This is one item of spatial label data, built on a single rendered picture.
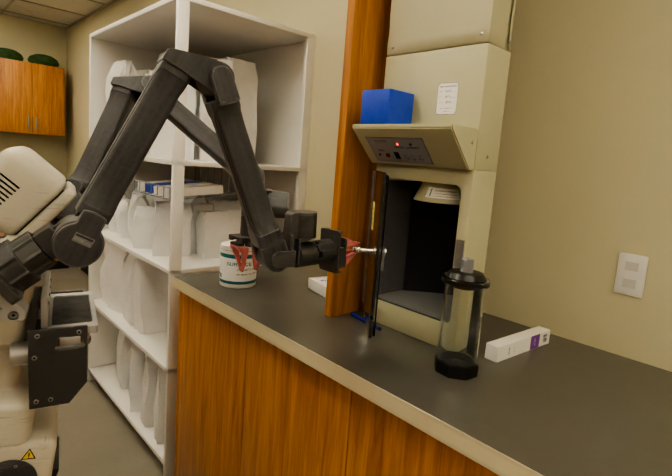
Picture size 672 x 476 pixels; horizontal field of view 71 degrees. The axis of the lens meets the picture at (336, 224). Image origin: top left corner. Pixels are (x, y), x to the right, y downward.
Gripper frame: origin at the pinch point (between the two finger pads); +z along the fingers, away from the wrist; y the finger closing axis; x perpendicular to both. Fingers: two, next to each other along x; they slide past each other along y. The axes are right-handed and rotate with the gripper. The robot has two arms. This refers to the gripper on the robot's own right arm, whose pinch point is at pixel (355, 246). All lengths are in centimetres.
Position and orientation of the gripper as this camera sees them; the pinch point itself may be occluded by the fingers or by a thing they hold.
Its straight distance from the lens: 118.1
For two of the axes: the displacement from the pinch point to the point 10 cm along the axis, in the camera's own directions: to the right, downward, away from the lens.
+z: 7.3, -0.6, 6.8
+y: 0.5, -9.9, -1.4
